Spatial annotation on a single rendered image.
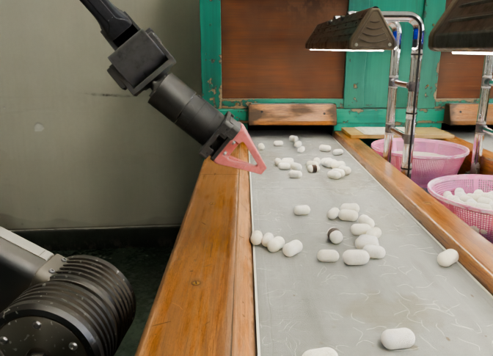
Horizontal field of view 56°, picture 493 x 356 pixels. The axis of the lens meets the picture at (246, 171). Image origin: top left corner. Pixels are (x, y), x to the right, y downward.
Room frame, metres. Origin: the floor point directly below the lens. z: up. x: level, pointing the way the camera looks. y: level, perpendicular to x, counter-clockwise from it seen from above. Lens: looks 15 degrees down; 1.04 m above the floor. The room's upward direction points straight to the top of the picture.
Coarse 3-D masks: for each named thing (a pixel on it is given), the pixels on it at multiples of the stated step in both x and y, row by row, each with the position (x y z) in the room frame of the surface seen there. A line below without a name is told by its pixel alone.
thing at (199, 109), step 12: (192, 108) 0.68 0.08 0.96; (204, 108) 0.68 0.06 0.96; (180, 120) 0.68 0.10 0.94; (192, 120) 0.68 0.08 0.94; (204, 120) 0.68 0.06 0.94; (216, 120) 0.68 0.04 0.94; (228, 120) 0.66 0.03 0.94; (192, 132) 0.68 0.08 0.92; (204, 132) 0.68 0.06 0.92; (216, 132) 0.65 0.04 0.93; (204, 144) 0.68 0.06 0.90; (204, 156) 0.65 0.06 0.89
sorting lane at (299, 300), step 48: (288, 144) 1.49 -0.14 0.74; (336, 144) 1.49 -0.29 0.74; (288, 192) 0.97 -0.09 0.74; (336, 192) 0.97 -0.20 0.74; (384, 192) 0.97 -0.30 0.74; (288, 240) 0.71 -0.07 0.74; (384, 240) 0.71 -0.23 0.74; (432, 240) 0.71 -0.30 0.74; (288, 288) 0.55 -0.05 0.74; (336, 288) 0.55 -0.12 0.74; (384, 288) 0.55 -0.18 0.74; (432, 288) 0.55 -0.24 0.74; (480, 288) 0.55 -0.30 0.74; (288, 336) 0.44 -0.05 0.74; (336, 336) 0.44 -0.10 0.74; (432, 336) 0.44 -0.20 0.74; (480, 336) 0.44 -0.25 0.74
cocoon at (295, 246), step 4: (296, 240) 0.66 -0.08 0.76; (288, 244) 0.64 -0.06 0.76; (292, 244) 0.64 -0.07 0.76; (296, 244) 0.65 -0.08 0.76; (300, 244) 0.65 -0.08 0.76; (284, 248) 0.64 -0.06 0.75; (288, 248) 0.64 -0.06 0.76; (292, 248) 0.64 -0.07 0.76; (296, 248) 0.64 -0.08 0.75; (300, 248) 0.65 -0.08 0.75; (284, 252) 0.64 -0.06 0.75; (288, 252) 0.64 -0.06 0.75; (292, 252) 0.64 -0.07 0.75; (296, 252) 0.64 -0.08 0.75; (288, 256) 0.64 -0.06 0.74
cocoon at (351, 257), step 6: (348, 252) 0.61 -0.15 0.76; (354, 252) 0.61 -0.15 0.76; (360, 252) 0.61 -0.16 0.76; (366, 252) 0.62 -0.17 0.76; (348, 258) 0.61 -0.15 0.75; (354, 258) 0.61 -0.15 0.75; (360, 258) 0.61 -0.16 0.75; (366, 258) 0.61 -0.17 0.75; (348, 264) 0.61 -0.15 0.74; (354, 264) 0.61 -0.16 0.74; (360, 264) 0.61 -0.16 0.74
